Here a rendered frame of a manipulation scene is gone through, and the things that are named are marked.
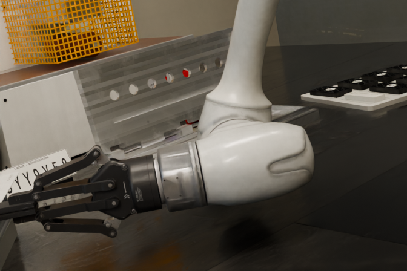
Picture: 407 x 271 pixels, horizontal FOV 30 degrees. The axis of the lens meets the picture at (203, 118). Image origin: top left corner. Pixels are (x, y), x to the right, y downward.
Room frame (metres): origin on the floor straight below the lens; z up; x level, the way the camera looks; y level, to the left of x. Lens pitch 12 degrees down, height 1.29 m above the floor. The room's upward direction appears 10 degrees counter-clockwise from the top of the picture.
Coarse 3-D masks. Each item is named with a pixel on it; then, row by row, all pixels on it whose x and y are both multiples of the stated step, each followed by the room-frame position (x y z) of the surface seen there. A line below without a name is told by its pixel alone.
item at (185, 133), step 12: (288, 120) 1.53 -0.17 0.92; (300, 120) 1.55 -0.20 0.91; (312, 120) 1.57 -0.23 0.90; (180, 132) 1.58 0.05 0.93; (192, 132) 1.58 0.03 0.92; (156, 144) 1.54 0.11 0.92; (168, 144) 1.52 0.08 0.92; (108, 156) 1.46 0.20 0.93; (120, 156) 1.47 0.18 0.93; (132, 156) 1.47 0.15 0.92; (156, 156) 1.44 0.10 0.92
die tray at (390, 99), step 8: (368, 88) 1.76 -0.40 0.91; (304, 96) 1.80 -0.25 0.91; (312, 96) 1.78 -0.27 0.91; (320, 96) 1.77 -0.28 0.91; (344, 96) 1.72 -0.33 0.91; (392, 96) 1.63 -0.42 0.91; (400, 96) 1.62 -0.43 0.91; (328, 104) 1.71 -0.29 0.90; (336, 104) 1.68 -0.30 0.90; (344, 104) 1.66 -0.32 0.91; (352, 104) 1.63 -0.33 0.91; (360, 104) 1.62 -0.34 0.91; (368, 104) 1.60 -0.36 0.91; (376, 104) 1.59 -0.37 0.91; (384, 104) 1.59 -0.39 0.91; (392, 104) 1.60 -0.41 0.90
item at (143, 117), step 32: (224, 32) 1.72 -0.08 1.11; (128, 64) 1.56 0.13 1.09; (160, 64) 1.60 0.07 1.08; (192, 64) 1.66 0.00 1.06; (224, 64) 1.71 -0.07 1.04; (96, 96) 1.47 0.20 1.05; (128, 96) 1.53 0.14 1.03; (160, 96) 1.58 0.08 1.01; (192, 96) 1.62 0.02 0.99; (96, 128) 1.45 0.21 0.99; (128, 128) 1.50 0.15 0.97; (160, 128) 1.54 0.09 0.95
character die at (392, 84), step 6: (378, 84) 1.74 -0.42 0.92; (384, 84) 1.73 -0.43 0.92; (390, 84) 1.71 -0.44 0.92; (396, 84) 1.70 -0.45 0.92; (402, 84) 1.69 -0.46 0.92; (372, 90) 1.72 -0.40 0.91; (378, 90) 1.70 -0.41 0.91; (384, 90) 1.68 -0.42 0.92; (390, 90) 1.66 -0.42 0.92; (396, 90) 1.65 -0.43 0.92; (402, 90) 1.64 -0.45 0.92
